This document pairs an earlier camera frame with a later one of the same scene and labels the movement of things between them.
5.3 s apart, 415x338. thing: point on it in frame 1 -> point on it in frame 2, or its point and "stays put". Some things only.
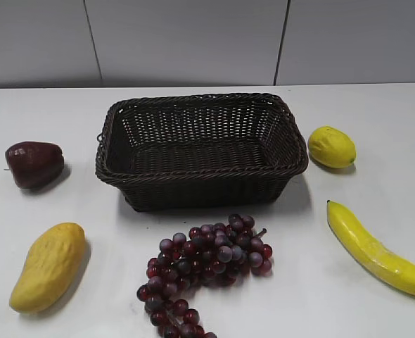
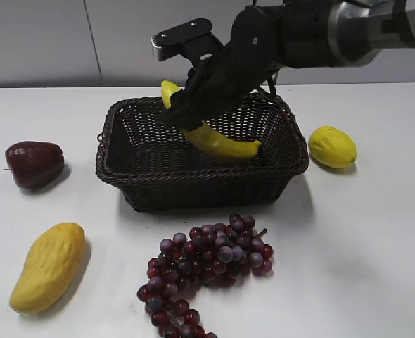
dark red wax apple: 34,164 stays put
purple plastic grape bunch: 212,255 stays put
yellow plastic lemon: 329,147 stays put
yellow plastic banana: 403,276 -> 212,139
